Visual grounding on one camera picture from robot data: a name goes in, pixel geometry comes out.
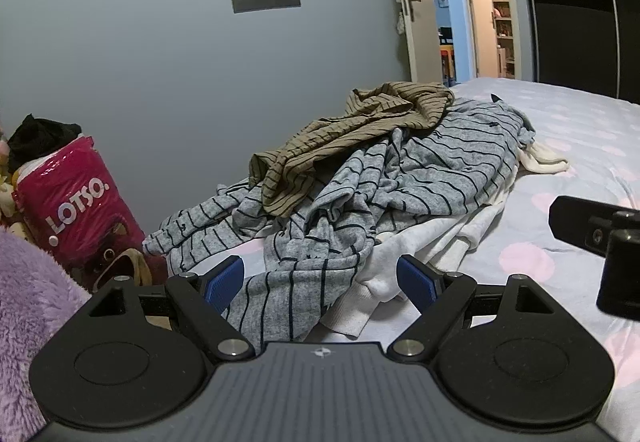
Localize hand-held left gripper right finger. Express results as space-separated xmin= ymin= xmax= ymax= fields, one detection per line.
xmin=386 ymin=255 xmax=562 ymax=363

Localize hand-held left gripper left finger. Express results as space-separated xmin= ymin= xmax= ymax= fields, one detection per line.
xmin=82 ymin=256 xmax=256 ymax=362

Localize olive striped garment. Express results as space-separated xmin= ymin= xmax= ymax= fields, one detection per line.
xmin=249 ymin=82 xmax=456 ymax=217

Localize white garment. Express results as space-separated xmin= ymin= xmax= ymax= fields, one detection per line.
xmin=320 ymin=142 xmax=570 ymax=339

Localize grey striped sweater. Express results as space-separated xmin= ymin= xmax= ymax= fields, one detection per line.
xmin=142 ymin=94 xmax=537 ymax=355

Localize polka dot bedsheet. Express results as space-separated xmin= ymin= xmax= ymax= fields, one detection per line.
xmin=215 ymin=76 xmax=640 ymax=423

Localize pink plastic bag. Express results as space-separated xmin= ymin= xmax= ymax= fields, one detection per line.
xmin=14 ymin=136 xmax=168 ymax=293

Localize purple fluffy blanket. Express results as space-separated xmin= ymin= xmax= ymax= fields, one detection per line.
xmin=0 ymin=228 xmax=94 ymax=442

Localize plush toys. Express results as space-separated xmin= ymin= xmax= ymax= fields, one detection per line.
xmin=0 ymin=137 xmax=28 ymax=240

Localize black cloth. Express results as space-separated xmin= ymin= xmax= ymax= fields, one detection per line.
xmin=7 ymin=114 xmax=83 ymax=173

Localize hallway shelf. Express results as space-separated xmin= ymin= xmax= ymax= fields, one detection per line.
xmin=491 ymin=0 xmax=517 ymax=78

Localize tan curved strap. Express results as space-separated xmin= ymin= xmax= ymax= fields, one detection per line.
xmin=92 ymin=247 xmax=154 ymax=293

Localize metal door handle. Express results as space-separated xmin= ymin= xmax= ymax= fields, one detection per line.
xmin=396 ymin=0 xmax=422 ymax=25

